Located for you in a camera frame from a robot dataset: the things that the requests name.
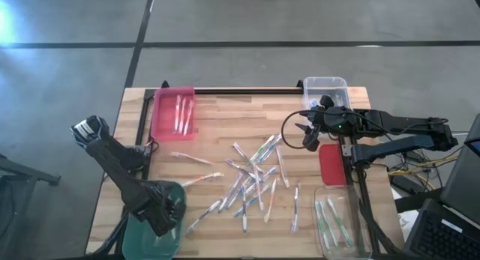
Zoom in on black power brick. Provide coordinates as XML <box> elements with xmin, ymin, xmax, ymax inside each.
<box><xmin>389</xmin><ymin>172</ymin><xmax>416</xmax><ymax>192</ymax></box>

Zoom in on black table frame rail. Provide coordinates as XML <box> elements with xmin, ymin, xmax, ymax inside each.
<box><xmin>112</xmin><ymin>88</ymin><xmax>155</xmax><ymax>256</ymax></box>
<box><xmin>143</xmin><ymin>87</ymin><xmax>305</xmax><ymax>96</ymax></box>
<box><xmin>339</xmin><ymin>136</ymin><xmax>380</xmax><ymax>256</ymax></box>

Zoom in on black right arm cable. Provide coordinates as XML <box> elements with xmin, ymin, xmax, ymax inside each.
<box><xmin>280</xmin><ymin>109</ymin><xmax>314</xmax><ymax>151</ymax></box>

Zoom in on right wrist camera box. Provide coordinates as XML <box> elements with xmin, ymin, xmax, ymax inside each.
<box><xmin>302</xmin><ymin>134</ymin><xmax>320</xmax><ymax>153</ymax></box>

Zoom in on green plastic bin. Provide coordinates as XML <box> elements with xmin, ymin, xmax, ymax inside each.
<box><xmin>121</xmin><ymin>180</ymin><xmax>188</xmax><ymax>260</ymax></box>

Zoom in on computer monitor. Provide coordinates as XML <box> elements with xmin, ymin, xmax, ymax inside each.
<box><xmin>439</xmin><ymin>113</ymin><xmax>480</xmax><ymax>216</ymax></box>

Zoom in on shallow clear plastic tray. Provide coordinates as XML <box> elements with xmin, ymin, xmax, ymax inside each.
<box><xmin>313</xmin><ymin>184</ymin><xmax>373</xmax><ymax>260</ymax></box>

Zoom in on grey metal stand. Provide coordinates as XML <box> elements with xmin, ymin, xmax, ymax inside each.
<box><xmin>0</xmin><ymin>153</ymin><xmax>62</xmax><ymax>260</ymax></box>

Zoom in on pink plastic bin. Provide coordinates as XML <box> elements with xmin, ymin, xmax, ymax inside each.
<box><xmin>149</xmin><ymin>86</ymin><xmax>197</xmax><ymax>143</ymax></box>

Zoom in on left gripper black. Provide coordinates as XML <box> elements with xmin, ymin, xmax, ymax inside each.
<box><xmin>129</xmin><ymin>179</ymin><xmax>188</xmax><ymax>238</ymax></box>

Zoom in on tall clear plastic bin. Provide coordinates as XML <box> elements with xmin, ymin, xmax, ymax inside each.
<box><xmin>302</xmin><ymin>76</ymin><xmax>353</xmax><ymax>121</ymax></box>

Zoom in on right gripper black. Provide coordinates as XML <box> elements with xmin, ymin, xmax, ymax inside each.
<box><xmin>294</xmin><ymin>94</ymin><xmax>357</xmax><ymax>139</ymax></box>

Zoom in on white paper sheet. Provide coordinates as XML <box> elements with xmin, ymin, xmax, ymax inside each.
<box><xmin>395</xmin><ymin>209</ymin><xmax>423</xmax><ymax>233</ymax></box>

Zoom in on purple white packaged toothbrush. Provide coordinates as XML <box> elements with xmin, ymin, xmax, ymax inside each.
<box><xmin>226</xmin><ymin>158</ymin><xmax>268</xmax><ymax>175</ymax></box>
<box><xmin>186</xmin><ymin>199</ymin><xmax>223</xmax><ymax>232</ymax></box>
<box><xmin>218</xmin><ymin>172</ymin><xmax>244</xmax><ymax>213</ymax></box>
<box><xmin>290</xmin><ymin>183</ymin><xmax>302</xmax><ymax>234</ymax></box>

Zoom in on black keyboard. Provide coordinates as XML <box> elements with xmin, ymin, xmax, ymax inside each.
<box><xmin>414</xmin><ymin>211</ymin><xmax>480</xmax><ymax>260</ymax></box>

